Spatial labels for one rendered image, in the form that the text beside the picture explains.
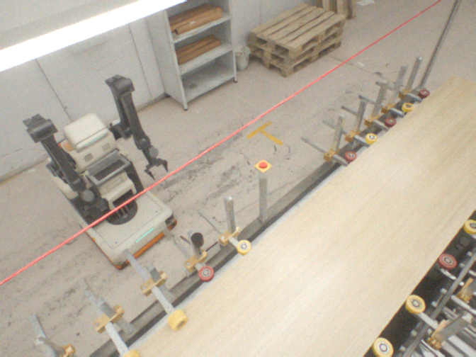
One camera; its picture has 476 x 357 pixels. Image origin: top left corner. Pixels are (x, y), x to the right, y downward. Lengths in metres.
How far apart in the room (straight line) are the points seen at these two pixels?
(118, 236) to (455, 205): 2.37
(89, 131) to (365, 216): 1.66
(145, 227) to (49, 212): 1.21
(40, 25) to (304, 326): 1.51
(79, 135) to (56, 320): 1.57
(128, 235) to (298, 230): 1.46
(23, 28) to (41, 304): 2.81
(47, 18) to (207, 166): 3.07
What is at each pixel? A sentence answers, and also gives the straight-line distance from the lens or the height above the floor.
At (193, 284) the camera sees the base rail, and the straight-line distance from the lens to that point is 1.98.
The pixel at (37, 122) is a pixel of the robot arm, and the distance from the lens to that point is 1.71.
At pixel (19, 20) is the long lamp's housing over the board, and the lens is 0.48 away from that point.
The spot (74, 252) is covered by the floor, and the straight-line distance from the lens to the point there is 3.27.
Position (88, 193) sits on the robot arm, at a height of 1.20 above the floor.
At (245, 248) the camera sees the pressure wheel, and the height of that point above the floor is 0.90.
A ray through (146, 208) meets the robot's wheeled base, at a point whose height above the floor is 0.28.
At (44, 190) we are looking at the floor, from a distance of 3.92.
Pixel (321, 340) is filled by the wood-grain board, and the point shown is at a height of 0.90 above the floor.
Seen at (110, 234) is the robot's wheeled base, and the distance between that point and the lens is 2.86.
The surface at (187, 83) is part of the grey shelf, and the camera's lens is 4.52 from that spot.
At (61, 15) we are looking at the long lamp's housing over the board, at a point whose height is 2.34.
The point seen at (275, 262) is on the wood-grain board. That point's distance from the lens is 1.78.
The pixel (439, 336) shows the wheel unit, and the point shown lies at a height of 0.90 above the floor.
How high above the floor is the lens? 2.50
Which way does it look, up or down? 49 degrees down
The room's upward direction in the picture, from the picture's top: 5 degrees counter-clockwise
